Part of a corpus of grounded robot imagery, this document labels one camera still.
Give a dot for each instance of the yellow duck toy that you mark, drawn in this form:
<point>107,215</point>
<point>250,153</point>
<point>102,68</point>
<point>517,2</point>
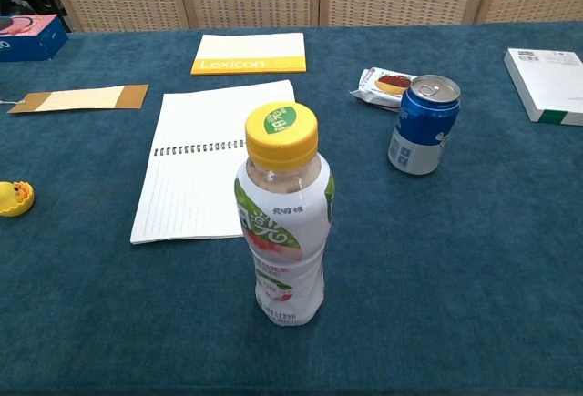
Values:
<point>11,195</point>

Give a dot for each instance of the yellow plastic eggshell half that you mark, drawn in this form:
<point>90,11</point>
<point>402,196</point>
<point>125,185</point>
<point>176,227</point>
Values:
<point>18,207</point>

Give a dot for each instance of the white drink bottle yellow cap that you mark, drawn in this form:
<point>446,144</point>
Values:
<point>284,214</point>

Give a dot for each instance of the white spiral notebook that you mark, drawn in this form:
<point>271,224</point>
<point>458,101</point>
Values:
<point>200,177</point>

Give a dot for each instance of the white snack cake packet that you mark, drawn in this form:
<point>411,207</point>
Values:
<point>380,88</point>

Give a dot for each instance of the yellow Lexicon notepad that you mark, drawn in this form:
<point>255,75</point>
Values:
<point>250,54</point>

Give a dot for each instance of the blue soda can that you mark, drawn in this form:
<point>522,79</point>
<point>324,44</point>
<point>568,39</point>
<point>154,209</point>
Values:
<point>423,132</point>

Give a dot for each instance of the teal table cloth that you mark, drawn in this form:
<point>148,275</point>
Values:
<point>455,255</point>

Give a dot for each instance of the brown and cream bookmark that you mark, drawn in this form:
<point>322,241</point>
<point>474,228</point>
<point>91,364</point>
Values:
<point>82,98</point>

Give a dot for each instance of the white and green box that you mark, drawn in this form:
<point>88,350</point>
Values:
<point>546,82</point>

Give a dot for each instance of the blue box pink top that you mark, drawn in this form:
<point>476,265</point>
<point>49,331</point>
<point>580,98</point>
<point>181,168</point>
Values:
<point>27,38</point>

